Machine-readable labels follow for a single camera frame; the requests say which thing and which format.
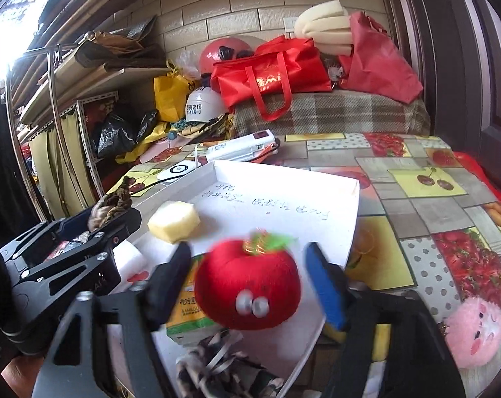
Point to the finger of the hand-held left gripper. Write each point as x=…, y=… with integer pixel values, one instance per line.
x=117, y=232
x=74, y=222

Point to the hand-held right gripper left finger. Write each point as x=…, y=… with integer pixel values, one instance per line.
x=169, y=286

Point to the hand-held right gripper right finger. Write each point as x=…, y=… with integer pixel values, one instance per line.
x=327, y=294

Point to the brown braided scrunchie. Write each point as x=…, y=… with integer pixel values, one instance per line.
x=109, y=207

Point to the white foam block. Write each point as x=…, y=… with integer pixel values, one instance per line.
x=132, y=257

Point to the yellow sponge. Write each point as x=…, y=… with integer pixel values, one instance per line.
x=173, y=224

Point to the red apple plush toy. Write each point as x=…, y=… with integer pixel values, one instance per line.
x=242, y=273

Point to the white cardboard box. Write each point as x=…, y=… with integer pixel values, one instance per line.
x=275, y=199

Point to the pink plush toy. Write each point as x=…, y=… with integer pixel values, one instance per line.
x=474, y=327

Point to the yellow tissue pack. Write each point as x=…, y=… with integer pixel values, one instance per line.
x=188, y=311

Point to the yellow curtain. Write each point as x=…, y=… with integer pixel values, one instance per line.
x=55, y=161

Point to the white angle-iron shelf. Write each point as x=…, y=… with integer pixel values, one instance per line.
x=82, y=141

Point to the black hanging clothing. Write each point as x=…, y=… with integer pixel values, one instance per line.
x=6, y=174

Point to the round white device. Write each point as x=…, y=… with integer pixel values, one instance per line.
x=178, y=170

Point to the chrome tube rack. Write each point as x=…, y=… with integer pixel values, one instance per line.
x=57, y=124

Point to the black plastic bag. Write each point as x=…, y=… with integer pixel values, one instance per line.
x=117, y=132

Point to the black white scrunchie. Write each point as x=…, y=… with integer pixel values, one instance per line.
x=225, y=369

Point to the fruit print tablecloth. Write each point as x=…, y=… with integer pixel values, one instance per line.
x=420, y=215

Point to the yellow paper bag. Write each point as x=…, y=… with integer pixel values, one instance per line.
x=167, y=95

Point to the long white device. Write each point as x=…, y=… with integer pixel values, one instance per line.
x=238, y=147

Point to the white helmet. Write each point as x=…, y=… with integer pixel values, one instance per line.
x=205, y=105

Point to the brown bags on shelf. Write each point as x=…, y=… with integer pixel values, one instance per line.
x=109, y=45

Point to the plaid covered bench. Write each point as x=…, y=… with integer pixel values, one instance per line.
x=337, y=112

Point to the red printed shopping bag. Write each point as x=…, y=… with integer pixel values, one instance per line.
x=478, y=170

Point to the red helmet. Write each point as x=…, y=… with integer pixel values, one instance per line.
x=217, y=56

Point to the plain red fabric bag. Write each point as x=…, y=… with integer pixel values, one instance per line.
x=379, y=66

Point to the cream foam roll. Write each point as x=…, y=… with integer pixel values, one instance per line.
x=321, y=29

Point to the dark brown panel door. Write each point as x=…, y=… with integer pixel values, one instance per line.
x=449, y=49

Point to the white wall switch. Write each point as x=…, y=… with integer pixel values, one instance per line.
x=291, y=24

